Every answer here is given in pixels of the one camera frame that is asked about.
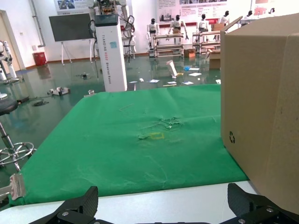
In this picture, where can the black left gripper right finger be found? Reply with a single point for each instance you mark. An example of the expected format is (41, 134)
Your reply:
(247, 205)

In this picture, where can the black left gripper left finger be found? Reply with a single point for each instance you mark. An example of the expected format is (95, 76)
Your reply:
(81, 205)

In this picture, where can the tall brown cardboard box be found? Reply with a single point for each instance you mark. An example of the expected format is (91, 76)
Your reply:
(261, 105)

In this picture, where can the open cardboard box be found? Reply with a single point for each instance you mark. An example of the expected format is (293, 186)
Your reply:
(215, 61)

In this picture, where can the small cardboard box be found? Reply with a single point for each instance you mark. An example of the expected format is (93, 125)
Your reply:
(189, 53)

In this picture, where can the metal table clamp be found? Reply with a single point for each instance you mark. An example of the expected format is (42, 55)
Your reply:
(17, 186)
(90, 93)

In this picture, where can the green table cloth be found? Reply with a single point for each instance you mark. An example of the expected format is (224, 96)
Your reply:
(112, 144)

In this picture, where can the black stool chrome base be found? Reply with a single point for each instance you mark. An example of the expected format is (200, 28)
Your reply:
(7, 106)

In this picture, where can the white blue paper sheet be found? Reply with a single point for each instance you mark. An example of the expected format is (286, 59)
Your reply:
(194, 74)
(153, 81)
(187, 82)
(133, 81)

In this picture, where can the white column robot stand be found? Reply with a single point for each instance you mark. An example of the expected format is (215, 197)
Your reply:
(112, 58)

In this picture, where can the red bin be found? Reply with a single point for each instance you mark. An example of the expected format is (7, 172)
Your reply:
(39, 58)

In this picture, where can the white tipped carton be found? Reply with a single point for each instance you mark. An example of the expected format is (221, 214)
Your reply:
(172, 68)

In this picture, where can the dark display screen on stand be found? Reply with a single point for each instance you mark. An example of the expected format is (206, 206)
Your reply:
(70, 26)

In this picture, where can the white humanoid robot black head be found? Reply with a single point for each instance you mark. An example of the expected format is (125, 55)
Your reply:
(152, 28)
(176, 23)
(249, 15)
(203, 23)
(224, 18)

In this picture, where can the white robot torso exposed electronics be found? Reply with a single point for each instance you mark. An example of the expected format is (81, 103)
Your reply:
(106, 7)

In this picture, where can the pipe frame rack table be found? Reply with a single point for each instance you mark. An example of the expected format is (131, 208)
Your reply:
(168, 45)
(205, 40)

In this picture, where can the grey wall pipe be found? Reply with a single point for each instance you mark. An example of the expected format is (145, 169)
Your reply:
(37, 23)

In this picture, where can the wall poster board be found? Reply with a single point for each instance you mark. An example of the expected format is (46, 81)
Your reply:
(191, 9)

